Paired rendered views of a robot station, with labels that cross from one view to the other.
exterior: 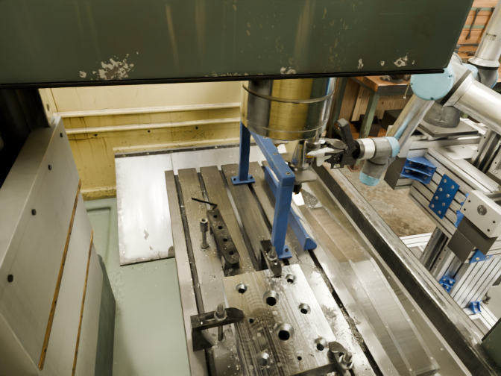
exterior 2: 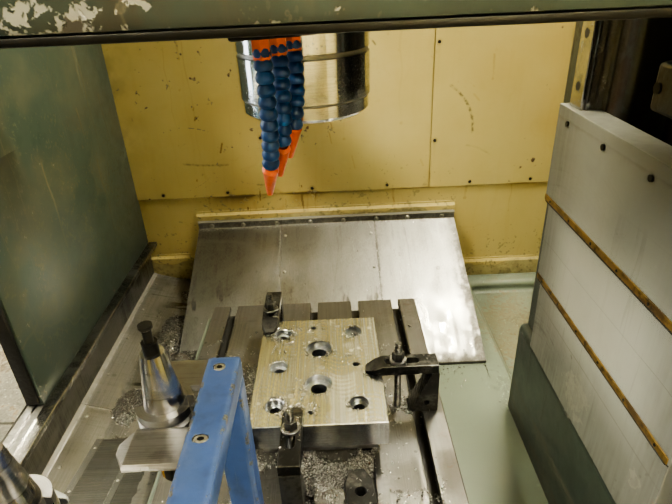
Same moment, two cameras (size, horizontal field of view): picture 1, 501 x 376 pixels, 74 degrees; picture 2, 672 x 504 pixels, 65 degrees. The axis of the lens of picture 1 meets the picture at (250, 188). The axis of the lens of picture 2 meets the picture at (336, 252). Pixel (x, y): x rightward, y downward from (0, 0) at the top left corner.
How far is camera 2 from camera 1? 1.22 m
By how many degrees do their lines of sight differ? 113
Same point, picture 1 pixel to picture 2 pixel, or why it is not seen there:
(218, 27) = not seen: outside the picture
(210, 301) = (408, 457)
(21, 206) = (604, 127)
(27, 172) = (646, 145)
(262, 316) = (339, 365)
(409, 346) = (108, 463)
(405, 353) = not seen: hidden behind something
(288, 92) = not seen: hidden behind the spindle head
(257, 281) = (330, 408)
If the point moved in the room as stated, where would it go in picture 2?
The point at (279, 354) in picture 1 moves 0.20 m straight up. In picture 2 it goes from (333, 332) to (329, 244)
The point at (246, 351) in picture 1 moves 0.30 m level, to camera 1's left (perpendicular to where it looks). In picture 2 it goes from (370, 338) to (532, 363)
